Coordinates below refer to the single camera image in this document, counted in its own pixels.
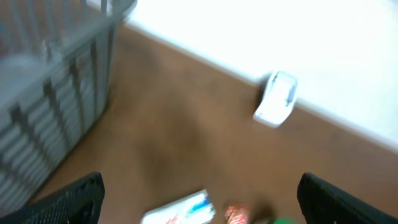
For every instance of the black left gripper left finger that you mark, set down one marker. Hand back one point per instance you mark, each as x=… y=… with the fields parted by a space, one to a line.
x=79 y=202

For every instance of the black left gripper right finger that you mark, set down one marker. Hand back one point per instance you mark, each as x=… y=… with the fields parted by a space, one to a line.
x=322 y=202

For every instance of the green lid white jar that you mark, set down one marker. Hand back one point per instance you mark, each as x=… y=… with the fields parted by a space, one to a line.
x=283 y=220

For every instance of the orange Top chocolate bar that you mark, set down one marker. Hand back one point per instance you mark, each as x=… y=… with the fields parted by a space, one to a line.
x=237 y=213

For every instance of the white blue Panadol box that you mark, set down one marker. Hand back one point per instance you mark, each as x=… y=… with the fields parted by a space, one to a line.
x=195 y=208

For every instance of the grey plastic basket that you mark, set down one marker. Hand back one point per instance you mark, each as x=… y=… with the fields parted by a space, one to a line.
x=55 y=70

